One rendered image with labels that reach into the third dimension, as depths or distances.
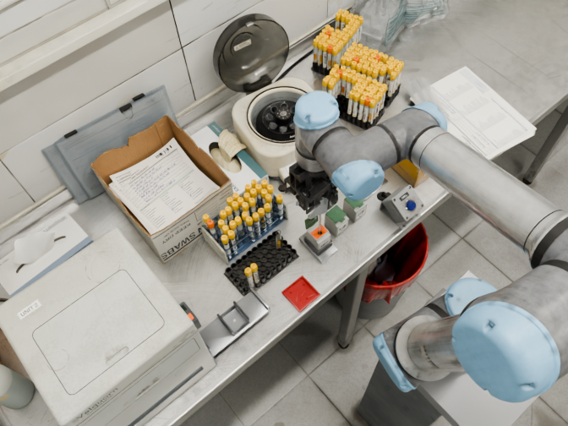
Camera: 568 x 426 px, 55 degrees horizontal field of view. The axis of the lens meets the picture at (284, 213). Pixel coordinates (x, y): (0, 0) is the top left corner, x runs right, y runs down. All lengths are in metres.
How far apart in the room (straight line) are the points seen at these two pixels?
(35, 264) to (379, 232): 0.87
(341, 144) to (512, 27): 1.21
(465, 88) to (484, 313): 1.16
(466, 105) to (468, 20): 0.38
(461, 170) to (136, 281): 0.62
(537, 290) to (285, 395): 1.59
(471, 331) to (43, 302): 0.78
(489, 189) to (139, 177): 0.96
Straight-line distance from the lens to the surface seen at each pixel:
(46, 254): 1.48
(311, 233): 1.33
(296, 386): 2.18
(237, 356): 1.31
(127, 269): 1.10
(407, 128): 0.93
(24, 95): 1.35
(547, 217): 0.79
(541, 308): 0.68
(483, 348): 0.68
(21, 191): 1.52
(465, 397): 1.28
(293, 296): 1.34
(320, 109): 0.92
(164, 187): 1.47
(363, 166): 0.88
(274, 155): 1.42
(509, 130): 1.69
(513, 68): 1.88
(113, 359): 1.05
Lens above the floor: 2.13
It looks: 60 degrees down
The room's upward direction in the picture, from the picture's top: 4 degrees counter-clockwise
